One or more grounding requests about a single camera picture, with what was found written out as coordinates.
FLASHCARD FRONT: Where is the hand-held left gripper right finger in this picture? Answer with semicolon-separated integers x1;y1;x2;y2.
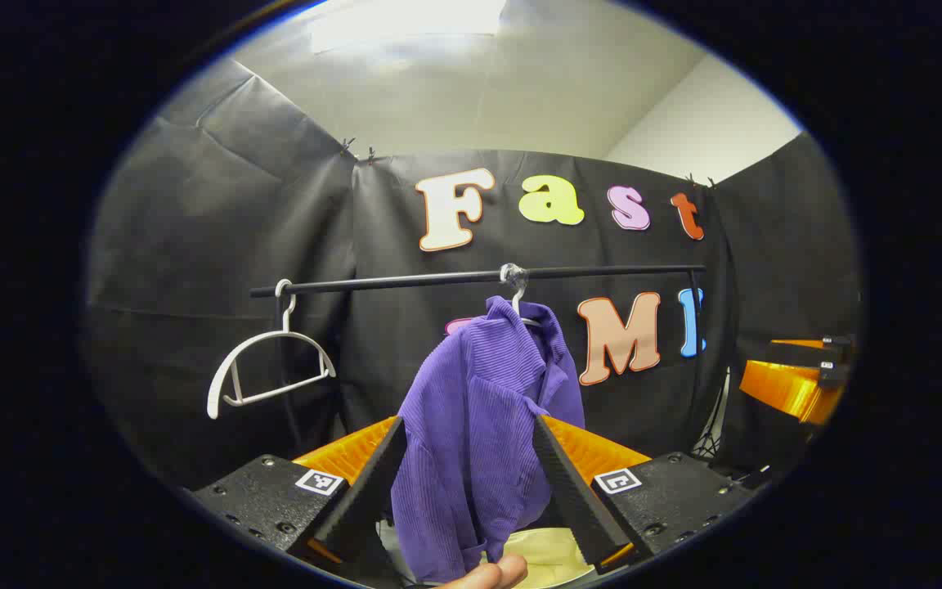
532;414;758;573

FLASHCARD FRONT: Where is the purple ribbed shirt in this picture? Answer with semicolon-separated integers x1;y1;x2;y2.
390;296;586;583

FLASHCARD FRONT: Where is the black backdrop cloth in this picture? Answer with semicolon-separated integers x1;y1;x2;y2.
83;57;863;492

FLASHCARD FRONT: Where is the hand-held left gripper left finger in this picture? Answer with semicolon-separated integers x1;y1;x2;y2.
191;416;408;567

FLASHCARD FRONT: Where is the cream laundry hamper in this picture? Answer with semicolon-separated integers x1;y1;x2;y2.
479;528;599;589

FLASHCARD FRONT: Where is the white clothes hanger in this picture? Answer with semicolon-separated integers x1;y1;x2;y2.
207;279;338;420
499;262;545;330

